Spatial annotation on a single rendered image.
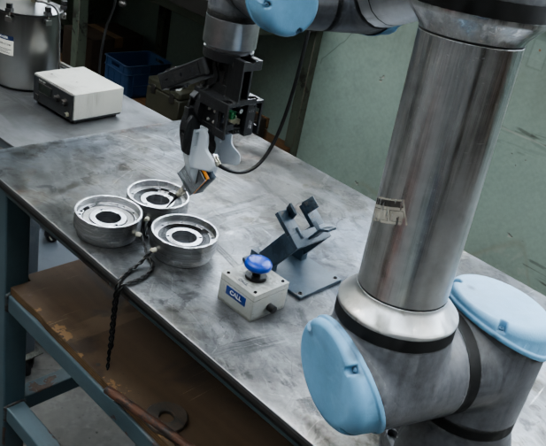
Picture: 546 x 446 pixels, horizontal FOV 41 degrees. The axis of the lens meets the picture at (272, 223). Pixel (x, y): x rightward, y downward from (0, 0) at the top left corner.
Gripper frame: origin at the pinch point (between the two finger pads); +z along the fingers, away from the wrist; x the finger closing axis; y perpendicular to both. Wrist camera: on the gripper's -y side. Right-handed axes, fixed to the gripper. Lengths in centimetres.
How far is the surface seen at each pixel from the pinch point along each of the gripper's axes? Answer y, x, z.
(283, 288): 20.7, -0.3, 9.3
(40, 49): -94, 29, 13
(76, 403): -48, 15, 93
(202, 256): 6.7, -3.4, 10.7
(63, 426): -43, 8, 93
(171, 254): 4.0, -7.3, 10.7
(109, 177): -25.2, 2.0, 13.0
